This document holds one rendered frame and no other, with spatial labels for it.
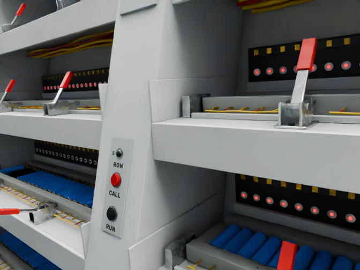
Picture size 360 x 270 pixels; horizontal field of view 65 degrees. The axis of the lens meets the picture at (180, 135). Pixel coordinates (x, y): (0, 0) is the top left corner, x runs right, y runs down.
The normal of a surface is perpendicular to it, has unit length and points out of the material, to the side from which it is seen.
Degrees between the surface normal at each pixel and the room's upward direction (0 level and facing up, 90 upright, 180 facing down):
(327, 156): 106
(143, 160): 90
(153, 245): 90
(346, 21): 90
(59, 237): 16
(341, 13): 90
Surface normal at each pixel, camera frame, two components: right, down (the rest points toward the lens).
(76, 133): -0.63, 0.18
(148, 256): 0.78, 0.07
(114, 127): -0.62, -0.10
